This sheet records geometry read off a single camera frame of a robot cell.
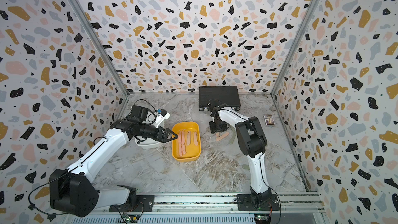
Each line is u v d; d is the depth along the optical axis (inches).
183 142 37.3
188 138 38.3
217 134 38.4
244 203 28.4
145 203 29.0
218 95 46.0
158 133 26.7
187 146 36.6
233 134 39.4
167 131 27.1
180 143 37.3
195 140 37.4
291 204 29.4
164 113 28.6
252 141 22.2
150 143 34.3
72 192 15.4
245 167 33.7
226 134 38.5
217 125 34.1
